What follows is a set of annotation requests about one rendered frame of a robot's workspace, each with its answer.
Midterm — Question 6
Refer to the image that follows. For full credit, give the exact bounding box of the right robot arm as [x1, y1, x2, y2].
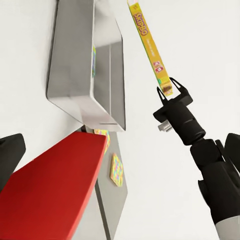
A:
[153, 77, 240, 240]

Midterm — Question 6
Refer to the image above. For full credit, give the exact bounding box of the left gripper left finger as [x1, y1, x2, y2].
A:
[0, 133, 26, 192]

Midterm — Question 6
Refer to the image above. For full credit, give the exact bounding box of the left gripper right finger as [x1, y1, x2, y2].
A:
[224, 133, 240, 173]

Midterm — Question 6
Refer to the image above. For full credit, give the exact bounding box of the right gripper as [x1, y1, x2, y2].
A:
[153, 77, 197, 132]

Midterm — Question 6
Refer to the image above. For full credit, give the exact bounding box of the jigsaw puzzle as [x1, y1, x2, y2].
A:
[111, 153, 124, 186]
[94, 129, 111, 150]

